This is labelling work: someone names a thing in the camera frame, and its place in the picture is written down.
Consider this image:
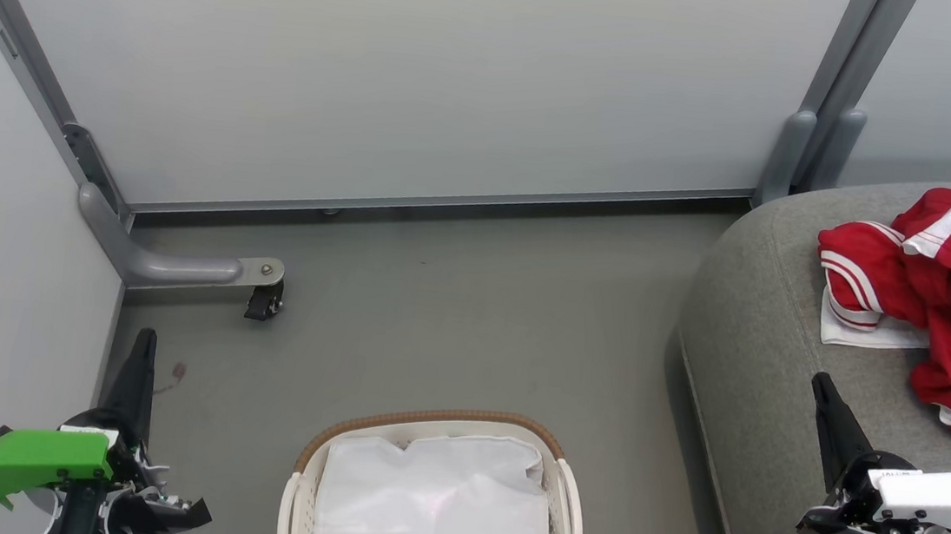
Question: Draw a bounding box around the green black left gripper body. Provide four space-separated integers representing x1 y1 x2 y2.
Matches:
0 396 221 534

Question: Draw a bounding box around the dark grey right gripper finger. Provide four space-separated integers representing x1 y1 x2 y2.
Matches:
802 371 881 498

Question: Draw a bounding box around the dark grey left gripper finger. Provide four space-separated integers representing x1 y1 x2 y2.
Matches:
94 323 162 446

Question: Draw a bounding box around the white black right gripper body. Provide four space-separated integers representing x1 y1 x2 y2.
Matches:
795 443 951 534

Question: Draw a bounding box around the white laundry basket brown rim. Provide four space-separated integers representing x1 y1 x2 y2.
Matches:
277 392 598 534

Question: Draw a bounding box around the small white cloth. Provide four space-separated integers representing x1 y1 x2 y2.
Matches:
817 287 934 355

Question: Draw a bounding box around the grey partition foot with caster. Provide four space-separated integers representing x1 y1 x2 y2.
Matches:
69 181 294 324

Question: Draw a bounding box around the grey fabric sofa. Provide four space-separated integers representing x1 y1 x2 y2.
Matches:
657 148 951 534

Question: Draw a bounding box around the white garment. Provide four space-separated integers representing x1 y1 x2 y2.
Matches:
312 420 565 534

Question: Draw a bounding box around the wide grey partition panel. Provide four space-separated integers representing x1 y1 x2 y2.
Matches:
0 0 882 282

